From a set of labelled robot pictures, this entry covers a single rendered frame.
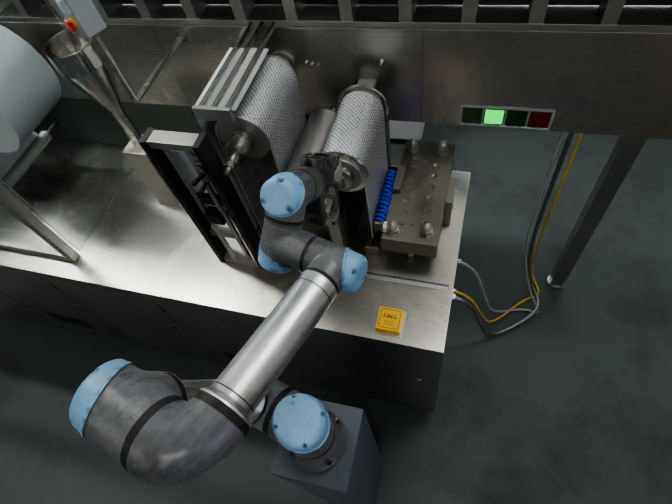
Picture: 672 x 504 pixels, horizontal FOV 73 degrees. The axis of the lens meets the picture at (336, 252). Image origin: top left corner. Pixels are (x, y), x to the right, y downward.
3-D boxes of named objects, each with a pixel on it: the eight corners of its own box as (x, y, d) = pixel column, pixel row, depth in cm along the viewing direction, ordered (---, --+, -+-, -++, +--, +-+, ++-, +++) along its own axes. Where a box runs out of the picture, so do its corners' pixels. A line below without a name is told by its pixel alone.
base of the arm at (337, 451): (339, 479, 110) (333, 474, 102) (281, 464, 114) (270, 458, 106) (352, 416, 118) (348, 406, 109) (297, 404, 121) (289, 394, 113)
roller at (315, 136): (287, 199, 132) (277, 171, 122) (312, 137, 145) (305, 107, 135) (326, 204, 129) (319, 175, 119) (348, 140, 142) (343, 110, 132)
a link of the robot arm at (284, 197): (252, 215, 83) (260, 170, 80) (277, 203, 93) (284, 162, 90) (292, 228, 81) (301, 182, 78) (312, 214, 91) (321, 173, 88)
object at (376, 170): (369, 221, 132) (363, 178, 117) (385, 161, 144) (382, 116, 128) (371, 221, 132) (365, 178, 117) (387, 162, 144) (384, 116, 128)
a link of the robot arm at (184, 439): (173, 511, 54) (371, 240, 80) (112, 461, 58) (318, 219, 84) (202, 529, 63) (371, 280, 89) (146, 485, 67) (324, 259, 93)
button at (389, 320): (375, 331, 129) (374, 327, 127) (380, 309, 133) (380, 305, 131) (399, 335, 128) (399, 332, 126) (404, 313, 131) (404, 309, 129)
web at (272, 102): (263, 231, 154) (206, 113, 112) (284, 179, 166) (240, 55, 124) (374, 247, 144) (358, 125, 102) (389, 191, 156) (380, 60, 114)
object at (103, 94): (151, 209, 168) (48, 77, 121) (168, 180, 175) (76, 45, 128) (184, 213, 164) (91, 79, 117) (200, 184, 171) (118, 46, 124)
